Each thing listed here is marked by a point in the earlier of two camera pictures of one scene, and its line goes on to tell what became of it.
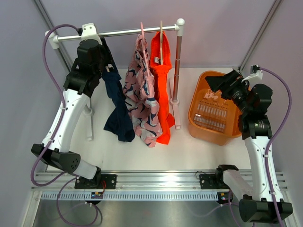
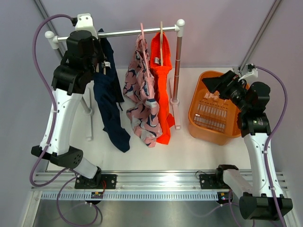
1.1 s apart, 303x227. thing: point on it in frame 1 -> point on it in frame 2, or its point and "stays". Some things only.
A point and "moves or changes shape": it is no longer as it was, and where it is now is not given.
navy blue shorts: [119, 124] moves or changes shape
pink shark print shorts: [140, 91] stays
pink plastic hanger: [144, 49] stays
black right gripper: [229, 82] stays
